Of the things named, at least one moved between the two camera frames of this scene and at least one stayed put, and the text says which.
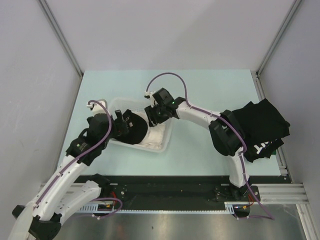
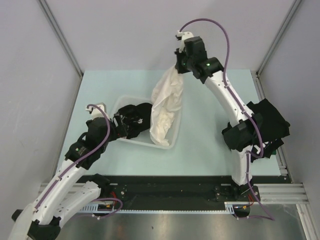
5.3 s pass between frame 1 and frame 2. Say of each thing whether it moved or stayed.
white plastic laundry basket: moved
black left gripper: stayed
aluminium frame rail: stayed
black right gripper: moved
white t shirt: moved
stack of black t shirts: stayed
